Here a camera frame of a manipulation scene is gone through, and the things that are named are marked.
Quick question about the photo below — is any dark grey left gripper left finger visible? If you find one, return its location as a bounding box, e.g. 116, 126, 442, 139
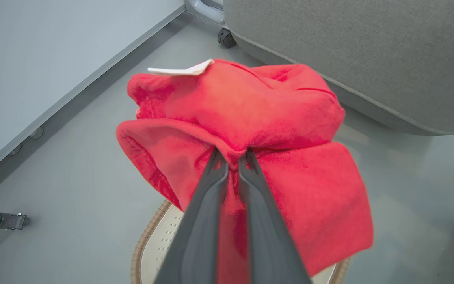
154, 149, 228, 284

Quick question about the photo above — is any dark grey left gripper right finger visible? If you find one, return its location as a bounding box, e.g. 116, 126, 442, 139
238, 150, 312, 284

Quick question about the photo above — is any red fleece garment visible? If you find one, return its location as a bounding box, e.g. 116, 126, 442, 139
116, 58, 374, 284

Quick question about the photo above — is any grey upholstered wheeled furniture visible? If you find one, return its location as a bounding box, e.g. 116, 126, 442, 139
223, 0, 454, 136

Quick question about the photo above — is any black caster wheel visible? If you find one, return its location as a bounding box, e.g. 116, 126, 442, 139
217, 28, 237, 49

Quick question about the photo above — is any dark metal caster bracket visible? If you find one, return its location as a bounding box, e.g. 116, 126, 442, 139
0, 212, 30, 230

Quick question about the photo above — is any grey metal partition frame leg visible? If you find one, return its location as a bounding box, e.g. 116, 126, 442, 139
184, 0, 227, 26

